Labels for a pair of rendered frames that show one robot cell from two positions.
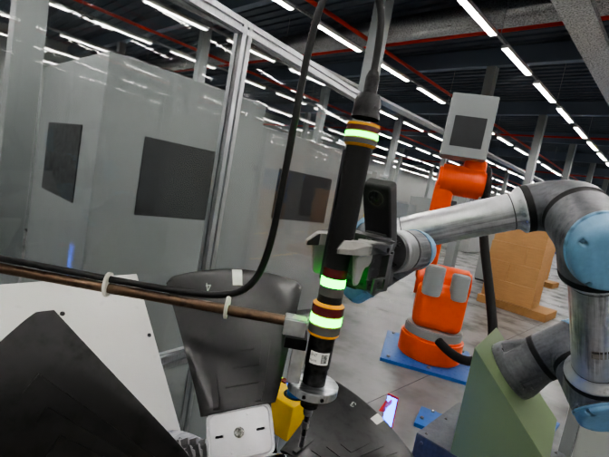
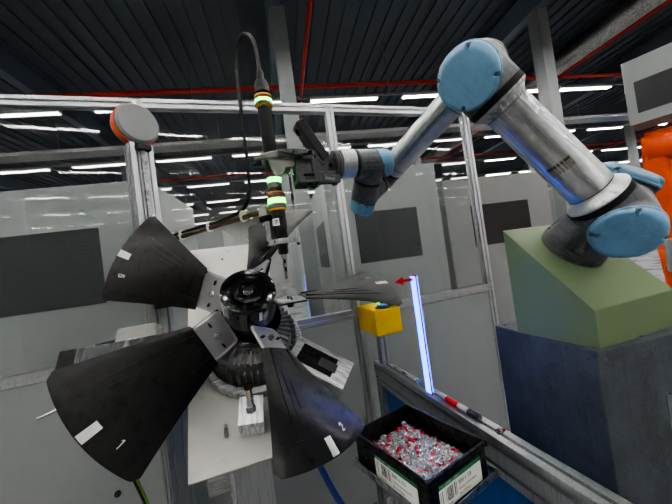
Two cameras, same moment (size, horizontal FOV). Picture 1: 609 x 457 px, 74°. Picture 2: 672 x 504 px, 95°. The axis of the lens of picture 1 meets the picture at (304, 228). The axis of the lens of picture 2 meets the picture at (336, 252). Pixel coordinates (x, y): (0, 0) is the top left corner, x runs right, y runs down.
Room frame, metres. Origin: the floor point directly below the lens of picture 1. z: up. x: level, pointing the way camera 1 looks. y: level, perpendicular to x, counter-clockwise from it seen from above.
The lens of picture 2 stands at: (0.02, -0.60, 1.26)
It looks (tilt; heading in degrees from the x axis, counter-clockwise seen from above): 1 degrees up; 37
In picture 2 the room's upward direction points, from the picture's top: 8 degrees counter-clockwise
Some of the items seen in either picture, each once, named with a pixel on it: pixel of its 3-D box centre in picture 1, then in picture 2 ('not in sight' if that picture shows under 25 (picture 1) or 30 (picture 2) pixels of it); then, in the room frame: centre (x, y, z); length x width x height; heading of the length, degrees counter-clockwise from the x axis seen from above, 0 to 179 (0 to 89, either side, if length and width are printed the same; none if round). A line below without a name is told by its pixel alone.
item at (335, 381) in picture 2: not in sight; (317, 372); (0.60, -0.05, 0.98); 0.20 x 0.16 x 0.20; 55
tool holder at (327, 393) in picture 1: (311, 355); (276, 225); (0.54, -0.04, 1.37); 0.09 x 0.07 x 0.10; 90
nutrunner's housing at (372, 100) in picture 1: (340, 246); (271, 161); (0.54, -0.05, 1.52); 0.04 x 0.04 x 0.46
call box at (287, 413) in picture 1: (277, 405); (379, 319); (1.00, -0.01, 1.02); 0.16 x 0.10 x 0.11; 55
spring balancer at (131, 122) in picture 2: not in sight; (135, 125); (0.54, 0.67, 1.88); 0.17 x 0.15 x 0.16; 145
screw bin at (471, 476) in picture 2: not in sight; (416, 452); (0.60, -0.30, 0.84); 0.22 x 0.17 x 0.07; 69
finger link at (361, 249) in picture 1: (357, 263); (275, 164); (0.53, -0.08, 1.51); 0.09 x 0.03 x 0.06; 155
